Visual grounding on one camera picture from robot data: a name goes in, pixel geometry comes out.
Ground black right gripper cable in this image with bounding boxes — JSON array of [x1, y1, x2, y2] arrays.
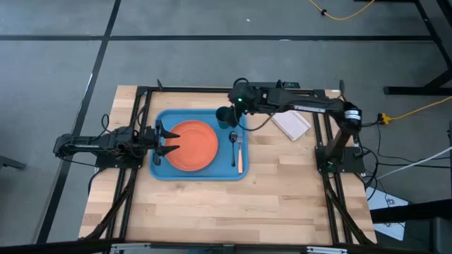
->
[[234, 111, 277, 133]]

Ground yellow cable with black plug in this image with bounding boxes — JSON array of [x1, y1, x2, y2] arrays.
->
[[306, 0, 377, 21]]

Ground yellow extension cable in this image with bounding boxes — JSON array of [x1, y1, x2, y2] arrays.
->
[[379, 95, 452, 126]]

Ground black table stand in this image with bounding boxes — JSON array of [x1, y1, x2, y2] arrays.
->
[[352, 0, 452, 97]]

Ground white spiral notebook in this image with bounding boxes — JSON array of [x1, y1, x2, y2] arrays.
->
[[270, 109, 313, 143]]

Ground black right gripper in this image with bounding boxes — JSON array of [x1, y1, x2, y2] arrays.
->
[[224, 81, 271, 128]]

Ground orange plate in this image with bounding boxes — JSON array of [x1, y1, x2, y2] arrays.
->
[[164, 119, 220, 173]]

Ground fork with orange handle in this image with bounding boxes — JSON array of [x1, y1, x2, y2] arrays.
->
[[236, 131, 245, 175]]

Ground dark metal spoon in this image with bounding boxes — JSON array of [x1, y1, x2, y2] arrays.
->
[[228, 131, 239, 168]]

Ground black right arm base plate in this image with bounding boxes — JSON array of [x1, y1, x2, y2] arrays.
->
[[314, 144, 366, 174]]

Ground black floor cables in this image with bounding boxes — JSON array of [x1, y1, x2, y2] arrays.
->
[[359, 121, 452, 202]]

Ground black box on frame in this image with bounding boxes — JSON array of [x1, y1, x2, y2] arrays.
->
[[246, 80, 302, 90]]

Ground white cable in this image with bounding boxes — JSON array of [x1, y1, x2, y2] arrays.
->
[[376, 145, 452, 181]]

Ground teal plastic cup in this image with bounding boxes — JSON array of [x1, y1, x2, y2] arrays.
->
[[215, 106, 239, 130]]

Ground black cabinet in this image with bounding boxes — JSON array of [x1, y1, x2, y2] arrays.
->
[[369, 198, 452, 254]]

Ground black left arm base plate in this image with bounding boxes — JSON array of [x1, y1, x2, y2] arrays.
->
[[93, 140, 146, 169]]

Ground black aluminium table frame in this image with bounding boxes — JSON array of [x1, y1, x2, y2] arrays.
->
[[84, 84, 377, 248]]

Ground black furniture foot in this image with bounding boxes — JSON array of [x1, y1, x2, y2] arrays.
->
[[0, 155, 28, 171]]

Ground white paper sheet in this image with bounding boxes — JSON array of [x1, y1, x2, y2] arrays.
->
[[364, 186, 410, 242]]

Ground blue plastic tray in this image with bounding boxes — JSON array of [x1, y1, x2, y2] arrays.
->
[[148, 108, 249, 182]]

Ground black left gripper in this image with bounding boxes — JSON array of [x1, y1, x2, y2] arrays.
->
[[132, 119, 182, 167]]

